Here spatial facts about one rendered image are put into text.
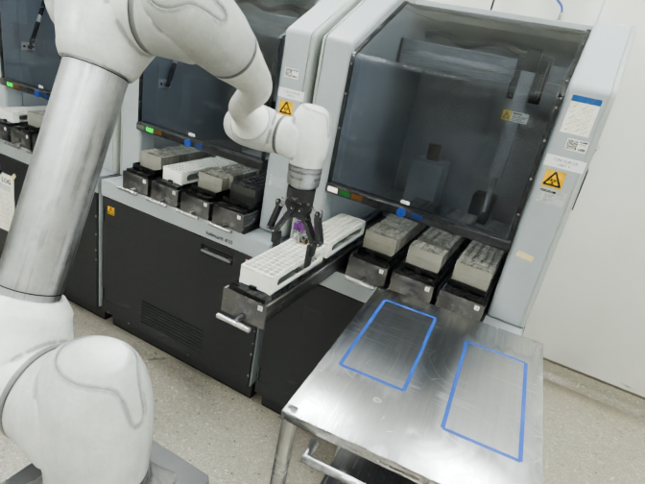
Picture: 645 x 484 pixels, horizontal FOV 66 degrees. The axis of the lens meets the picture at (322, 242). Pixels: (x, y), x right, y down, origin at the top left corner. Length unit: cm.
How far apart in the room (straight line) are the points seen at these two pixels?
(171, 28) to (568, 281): 232
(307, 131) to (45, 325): 72
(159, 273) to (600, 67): 168
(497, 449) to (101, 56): 93
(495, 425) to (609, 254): 175
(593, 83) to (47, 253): 129
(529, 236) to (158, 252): 139
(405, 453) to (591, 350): 205
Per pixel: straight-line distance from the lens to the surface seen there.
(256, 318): 126
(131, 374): 77
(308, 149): 125
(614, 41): 170
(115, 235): 227
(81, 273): 253
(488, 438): 102
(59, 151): 85
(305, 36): 168
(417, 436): 96
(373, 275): 158
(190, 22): 76
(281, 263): 133
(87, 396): 75
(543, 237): 152
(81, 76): 86
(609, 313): 279
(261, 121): 127
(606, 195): 262
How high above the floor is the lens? 144
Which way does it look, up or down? 23 degrees down
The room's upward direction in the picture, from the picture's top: 11 degrees clockwise
